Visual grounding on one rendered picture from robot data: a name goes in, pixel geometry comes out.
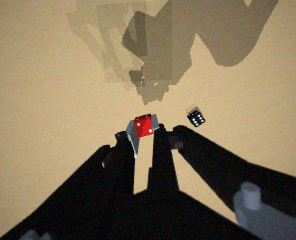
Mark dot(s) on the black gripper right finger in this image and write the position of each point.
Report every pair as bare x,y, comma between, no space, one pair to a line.
262,199

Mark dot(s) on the black die with white pips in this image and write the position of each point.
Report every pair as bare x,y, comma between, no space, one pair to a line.
196,118

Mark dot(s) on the tan flat mat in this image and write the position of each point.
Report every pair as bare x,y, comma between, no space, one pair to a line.
136,40

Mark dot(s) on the red die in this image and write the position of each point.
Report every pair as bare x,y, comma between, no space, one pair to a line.
143,125

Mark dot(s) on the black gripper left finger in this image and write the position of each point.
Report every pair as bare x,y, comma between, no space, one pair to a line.
76,196

